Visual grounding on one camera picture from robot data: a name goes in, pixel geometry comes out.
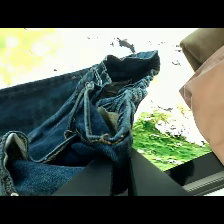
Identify silver frame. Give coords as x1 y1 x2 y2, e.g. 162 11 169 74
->
182 174 224 197

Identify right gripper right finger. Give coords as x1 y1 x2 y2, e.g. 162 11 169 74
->
128 148 192 197

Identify blue jeans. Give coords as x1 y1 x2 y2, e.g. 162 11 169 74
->
0 50 161 197

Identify olive garment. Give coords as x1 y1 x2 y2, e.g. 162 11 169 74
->
179 28 224 72

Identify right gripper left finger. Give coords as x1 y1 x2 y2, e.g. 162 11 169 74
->
52 159 114 197

